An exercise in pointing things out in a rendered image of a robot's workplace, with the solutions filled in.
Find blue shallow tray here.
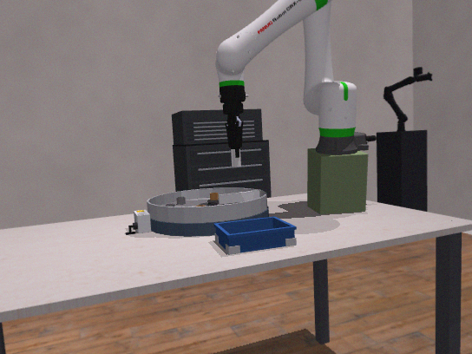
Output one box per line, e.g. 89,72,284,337
213,216,297,255

